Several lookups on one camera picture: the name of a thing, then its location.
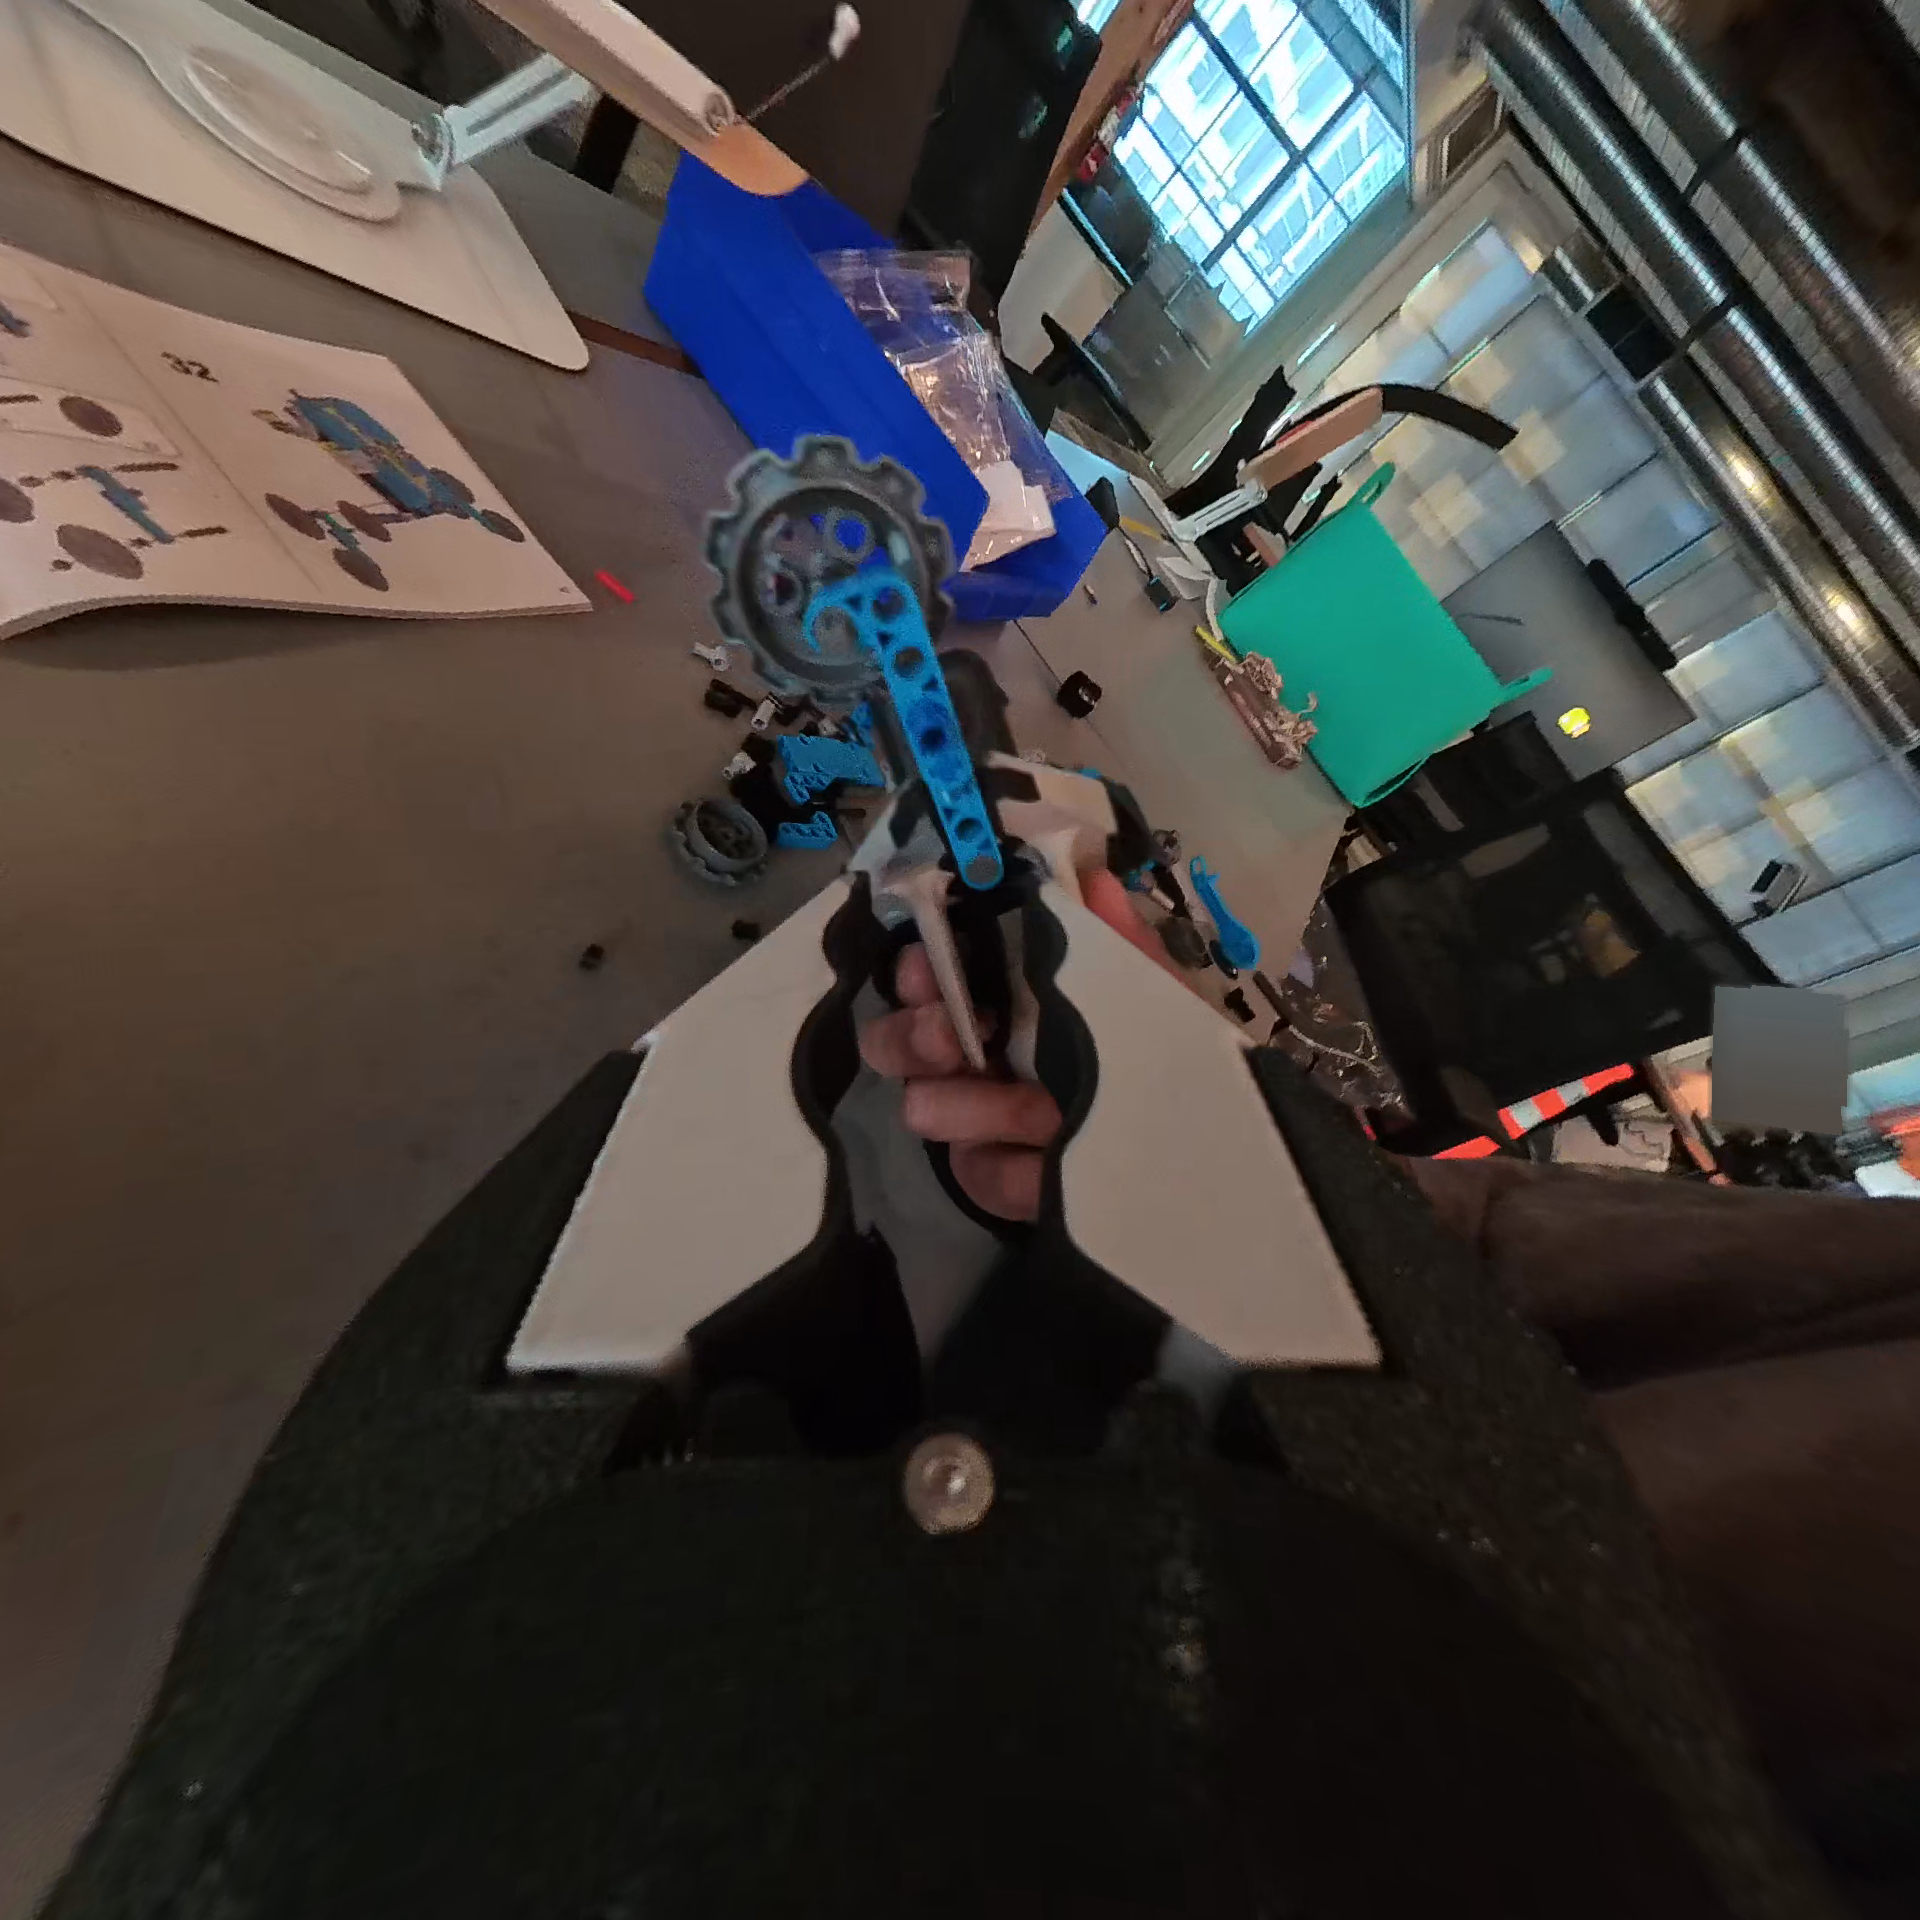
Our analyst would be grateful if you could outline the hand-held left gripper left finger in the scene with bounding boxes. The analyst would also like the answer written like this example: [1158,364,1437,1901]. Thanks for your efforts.
[507,878,874,1378]

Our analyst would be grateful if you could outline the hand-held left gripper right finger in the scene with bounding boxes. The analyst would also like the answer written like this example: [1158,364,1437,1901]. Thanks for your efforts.
[990,884,1382,1369]

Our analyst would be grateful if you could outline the blue toy beam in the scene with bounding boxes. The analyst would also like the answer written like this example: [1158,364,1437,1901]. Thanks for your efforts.
[801,567,1011,897]

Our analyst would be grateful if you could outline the grey toy gear wheel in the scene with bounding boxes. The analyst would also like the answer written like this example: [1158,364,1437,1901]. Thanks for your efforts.
[701,433,957,706]

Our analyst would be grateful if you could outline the grey desk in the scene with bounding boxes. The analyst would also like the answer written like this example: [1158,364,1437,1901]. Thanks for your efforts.
[0,135,1354,1920]

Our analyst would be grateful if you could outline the wooden standing desk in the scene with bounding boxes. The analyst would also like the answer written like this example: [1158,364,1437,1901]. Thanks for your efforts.
[576,0,1104,301]

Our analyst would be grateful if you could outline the white desk lamp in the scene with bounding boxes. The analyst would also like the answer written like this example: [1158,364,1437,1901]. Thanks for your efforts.
[0,0,864,374]

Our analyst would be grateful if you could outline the person's right hand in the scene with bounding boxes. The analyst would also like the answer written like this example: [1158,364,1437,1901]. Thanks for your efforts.
[858,957,1070,1221]

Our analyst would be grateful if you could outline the blue brick assembly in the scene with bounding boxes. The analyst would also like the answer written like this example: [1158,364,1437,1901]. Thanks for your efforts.
[769,730,890,858]

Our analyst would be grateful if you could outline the small grey toy wheel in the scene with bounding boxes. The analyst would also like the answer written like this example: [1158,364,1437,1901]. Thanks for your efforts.
[670,795,777,891]

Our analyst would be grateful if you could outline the blue brick separator tool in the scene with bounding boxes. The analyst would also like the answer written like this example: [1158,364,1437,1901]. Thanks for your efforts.
[1184,855,1259,980]

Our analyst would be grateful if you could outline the pile of small brick parts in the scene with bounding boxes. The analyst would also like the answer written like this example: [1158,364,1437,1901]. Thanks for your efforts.
[576,637,797,977]

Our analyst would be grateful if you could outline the wooden puzzle model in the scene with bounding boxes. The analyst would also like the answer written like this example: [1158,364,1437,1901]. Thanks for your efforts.
[1211,644,1325,771]

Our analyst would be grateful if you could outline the clear plastic bags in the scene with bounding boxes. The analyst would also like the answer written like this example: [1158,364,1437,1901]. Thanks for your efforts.
[816,244,1066,577]

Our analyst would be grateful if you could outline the blue plastic bin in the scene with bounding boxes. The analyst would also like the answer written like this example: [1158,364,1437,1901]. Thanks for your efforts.
[643,147,1115,626]

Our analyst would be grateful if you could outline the building instruction booklet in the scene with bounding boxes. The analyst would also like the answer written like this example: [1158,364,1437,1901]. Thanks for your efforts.
[0,241,597,644]

